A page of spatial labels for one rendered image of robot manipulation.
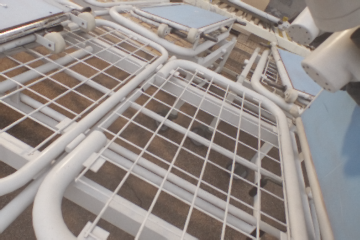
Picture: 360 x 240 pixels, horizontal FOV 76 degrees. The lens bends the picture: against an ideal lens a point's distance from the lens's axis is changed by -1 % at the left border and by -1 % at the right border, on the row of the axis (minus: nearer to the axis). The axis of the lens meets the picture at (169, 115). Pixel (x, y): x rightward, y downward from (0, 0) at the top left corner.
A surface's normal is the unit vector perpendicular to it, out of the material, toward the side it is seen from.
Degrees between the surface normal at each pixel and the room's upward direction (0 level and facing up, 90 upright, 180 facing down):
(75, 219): 0
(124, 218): 90
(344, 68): 76
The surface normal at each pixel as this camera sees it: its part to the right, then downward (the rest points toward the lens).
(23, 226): 0.33, -0.75
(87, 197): -0.32, 0.49
